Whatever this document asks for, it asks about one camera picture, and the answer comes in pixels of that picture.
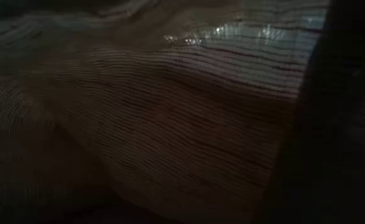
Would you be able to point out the pink striped cloth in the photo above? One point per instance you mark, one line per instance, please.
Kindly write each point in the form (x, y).
(170, 124)

